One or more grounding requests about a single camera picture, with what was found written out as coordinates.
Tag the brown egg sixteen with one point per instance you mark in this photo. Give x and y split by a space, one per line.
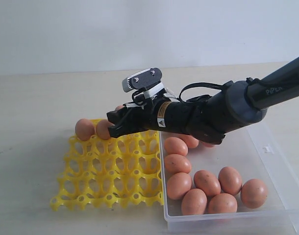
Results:
223 203

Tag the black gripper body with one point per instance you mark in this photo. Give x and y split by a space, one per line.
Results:
162 114

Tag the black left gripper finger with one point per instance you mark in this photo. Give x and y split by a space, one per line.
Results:
118 116

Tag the clear plastic container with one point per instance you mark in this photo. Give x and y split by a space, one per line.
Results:
242 150

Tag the brown egg four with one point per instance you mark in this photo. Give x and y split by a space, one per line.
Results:
254 193

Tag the brown egg three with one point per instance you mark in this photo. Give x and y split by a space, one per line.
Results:
119 107

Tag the brown egg eleven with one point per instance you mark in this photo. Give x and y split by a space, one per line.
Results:
208 182

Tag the brown egg ten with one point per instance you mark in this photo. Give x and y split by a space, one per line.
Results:
174 145

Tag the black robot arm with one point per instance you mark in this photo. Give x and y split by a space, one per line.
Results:
205 117

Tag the brown egg twelve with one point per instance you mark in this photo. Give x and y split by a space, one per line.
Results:
175 163

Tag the brown egg one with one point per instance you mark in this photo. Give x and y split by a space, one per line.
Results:
84 129

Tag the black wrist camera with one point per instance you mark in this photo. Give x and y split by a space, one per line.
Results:
145 79

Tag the brown egg fourteen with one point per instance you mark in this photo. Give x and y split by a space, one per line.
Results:
230 180

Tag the brown egg seven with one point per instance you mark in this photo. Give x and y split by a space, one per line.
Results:
190 141

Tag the brown egg two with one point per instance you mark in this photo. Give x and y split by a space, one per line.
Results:
102 129

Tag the yellow plastic egg tray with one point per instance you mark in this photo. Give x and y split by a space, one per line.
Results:
104 173

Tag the brown egg thirteen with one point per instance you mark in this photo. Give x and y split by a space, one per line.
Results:
178 185

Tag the small white plastic clip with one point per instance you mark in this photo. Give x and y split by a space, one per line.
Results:
267 149

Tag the brown egg fifteen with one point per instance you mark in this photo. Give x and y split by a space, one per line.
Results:
194 202

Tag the brown egg nine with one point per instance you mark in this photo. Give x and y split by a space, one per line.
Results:
208 145

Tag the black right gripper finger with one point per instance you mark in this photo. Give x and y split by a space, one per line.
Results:
135 123

